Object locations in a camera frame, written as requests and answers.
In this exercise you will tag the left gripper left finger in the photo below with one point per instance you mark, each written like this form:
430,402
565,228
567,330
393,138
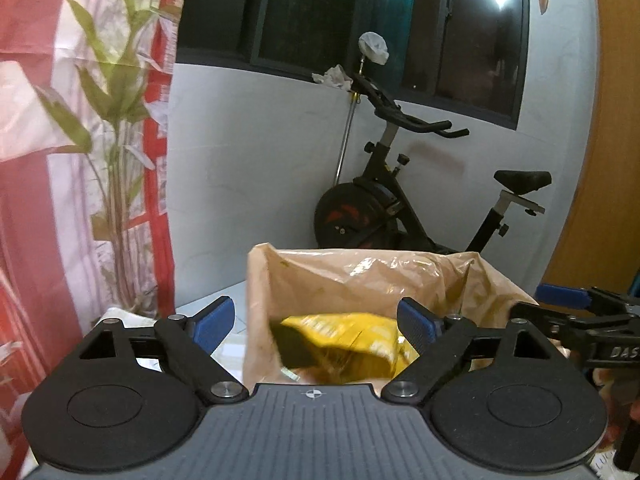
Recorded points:
190,341

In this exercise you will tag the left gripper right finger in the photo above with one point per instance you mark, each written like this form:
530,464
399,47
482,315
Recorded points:
441,344

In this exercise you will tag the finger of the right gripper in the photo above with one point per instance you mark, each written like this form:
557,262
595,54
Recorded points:
560,296
558,325

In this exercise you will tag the yellow chip bag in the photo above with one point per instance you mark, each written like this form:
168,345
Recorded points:
337,349

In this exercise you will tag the person's right hand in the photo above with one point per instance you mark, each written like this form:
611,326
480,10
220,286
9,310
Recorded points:
619,389

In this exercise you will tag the checkered lucky tablecloth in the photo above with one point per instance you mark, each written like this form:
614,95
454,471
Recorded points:
231,352

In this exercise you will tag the wooden door panel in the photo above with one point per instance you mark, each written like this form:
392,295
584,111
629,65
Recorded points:
599,244

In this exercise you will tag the plastic-lined cardboard box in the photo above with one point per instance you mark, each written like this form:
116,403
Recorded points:
280,283

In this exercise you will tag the black exercise bike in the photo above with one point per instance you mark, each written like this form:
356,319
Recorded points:
429,186

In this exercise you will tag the dark window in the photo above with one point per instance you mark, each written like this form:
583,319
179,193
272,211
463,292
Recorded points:
466,56

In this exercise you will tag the white cloth on bike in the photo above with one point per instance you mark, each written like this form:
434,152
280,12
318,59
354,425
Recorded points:
373,47

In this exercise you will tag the red printed curtain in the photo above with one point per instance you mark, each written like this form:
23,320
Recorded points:
84,223

